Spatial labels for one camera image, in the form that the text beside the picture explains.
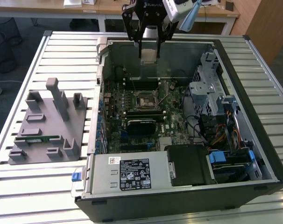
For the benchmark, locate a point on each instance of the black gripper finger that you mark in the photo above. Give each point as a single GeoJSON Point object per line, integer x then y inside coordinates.
{"type": "Point", "coordinates": [167, 32]}
{"type": "Point", "coordinates": [132, 25]}

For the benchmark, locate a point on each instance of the silver CPU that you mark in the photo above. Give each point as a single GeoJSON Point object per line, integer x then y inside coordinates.
{"type": "Point", "coordinates": [148, 54]}

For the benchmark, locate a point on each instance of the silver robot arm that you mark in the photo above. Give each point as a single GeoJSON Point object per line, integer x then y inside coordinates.
{"type": "Point", "coordinates": [189, 19]}

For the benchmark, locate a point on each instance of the CPU socket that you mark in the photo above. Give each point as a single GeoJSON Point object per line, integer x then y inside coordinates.
{"type": "Point", "coordinates": [145, 101]}

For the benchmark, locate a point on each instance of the white box with print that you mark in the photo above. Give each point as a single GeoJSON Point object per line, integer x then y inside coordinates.
{"type": "Point", "coordinates": [89, 2]}

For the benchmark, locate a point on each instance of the round coin cell battery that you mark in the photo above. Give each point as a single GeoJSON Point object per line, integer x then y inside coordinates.
{"type": "Point", "coordinates": [171, 86]}

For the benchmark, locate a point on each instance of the black RAM slot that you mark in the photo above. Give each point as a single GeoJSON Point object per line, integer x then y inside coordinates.
{"type": "Point", "coordinates": [161, 117]}
{"type": "Point", "coordinates": [142, 83]}
{"type": "Point", "coordinates": [143, 112]}
{"type": "Point", "coordinates": [143, 115]}
{"type": "Point", "coordinates": [142, 86]}
{"type": "Point", "coordinates": [142, 80]}

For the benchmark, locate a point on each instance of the wooden desk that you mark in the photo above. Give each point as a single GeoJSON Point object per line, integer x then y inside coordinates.
{"type": "Point", "coordinates": [73, 11]}

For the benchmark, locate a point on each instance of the plain white box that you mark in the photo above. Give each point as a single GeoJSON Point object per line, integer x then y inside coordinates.
{"type": "Point", "coordinates": [72, 3]}

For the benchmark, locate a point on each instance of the silver drive cage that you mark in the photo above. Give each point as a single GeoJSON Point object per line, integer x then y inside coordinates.
{"type": "Point", "coordinates": [200, 91]}

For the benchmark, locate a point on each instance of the small black box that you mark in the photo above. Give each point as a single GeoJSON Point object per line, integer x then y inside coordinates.
{"type": "Point", "coordinates": [229, 6]}

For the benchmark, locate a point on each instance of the green motherboard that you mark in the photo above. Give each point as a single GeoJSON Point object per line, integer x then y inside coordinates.
{"type": "Point", "coordinates": [174, 116]}

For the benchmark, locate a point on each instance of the black graphics card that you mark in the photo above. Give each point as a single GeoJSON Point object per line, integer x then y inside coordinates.
{"type": "Point", "coordinates": [141, 128]}

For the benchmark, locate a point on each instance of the blue card latch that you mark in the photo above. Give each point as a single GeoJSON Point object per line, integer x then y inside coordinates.
{"type": "Point", "coordinates": [99, 119]}
{"type": "Point", "coordinates": [98, 144]}
{"type": "Point", "coordinates": [99, 128]}
{"type": "Point", "coordinates": [98, 136]}

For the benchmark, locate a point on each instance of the brown wooden cabinet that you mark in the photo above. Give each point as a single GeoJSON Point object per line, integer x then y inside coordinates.
{"type": "Point", "coordinates": [267, 28]}

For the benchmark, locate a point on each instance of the small silver heatsink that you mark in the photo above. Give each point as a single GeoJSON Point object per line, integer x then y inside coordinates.
{"type": "Point", "coordinates": [165, 141]}

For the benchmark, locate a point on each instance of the grey parts rack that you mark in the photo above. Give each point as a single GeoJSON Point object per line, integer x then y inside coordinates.
{"type": "Point", "coordinates": [50, 112]}

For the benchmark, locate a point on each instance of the blue disk carrier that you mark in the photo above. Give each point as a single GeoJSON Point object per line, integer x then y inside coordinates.
{"type": "Point", "coordinates": [217, 158]}

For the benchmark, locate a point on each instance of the green RAM stick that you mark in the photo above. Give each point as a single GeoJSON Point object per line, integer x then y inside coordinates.
{"type": "Point", "coordinates": [45, 138]}

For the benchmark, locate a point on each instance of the blue drive bay latch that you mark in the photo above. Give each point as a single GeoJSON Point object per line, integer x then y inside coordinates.
{"type": "Point", "coordinates": [250, 157]}

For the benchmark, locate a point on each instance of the silver power supply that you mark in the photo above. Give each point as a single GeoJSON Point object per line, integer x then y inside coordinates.
{"type": "Point", "coordinates": [104, 177]}

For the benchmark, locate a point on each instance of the blue power supply latch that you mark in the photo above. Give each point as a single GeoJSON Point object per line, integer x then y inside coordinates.
{"type": "Point", "coordinates": [76, 177]}

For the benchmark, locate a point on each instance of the black PC case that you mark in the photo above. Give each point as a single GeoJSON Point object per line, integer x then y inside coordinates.
{"type": "Point", "coordinates": [155, 207]}

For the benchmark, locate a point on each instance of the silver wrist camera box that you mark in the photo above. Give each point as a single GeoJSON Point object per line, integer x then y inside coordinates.
{"type": "Point", "coordinates": [176, 10]}

